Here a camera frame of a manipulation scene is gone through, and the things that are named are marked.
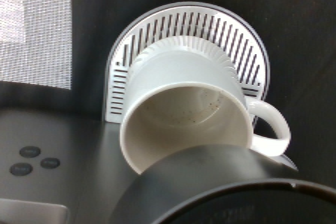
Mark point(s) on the grey pod coffee machine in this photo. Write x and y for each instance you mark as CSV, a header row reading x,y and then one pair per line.
x,y
66,179

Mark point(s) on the white ceramic mug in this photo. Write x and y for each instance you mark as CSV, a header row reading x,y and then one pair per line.
x,y
185,105

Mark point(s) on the grey woven placemat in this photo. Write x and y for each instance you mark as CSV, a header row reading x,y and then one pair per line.
x,y
36,42

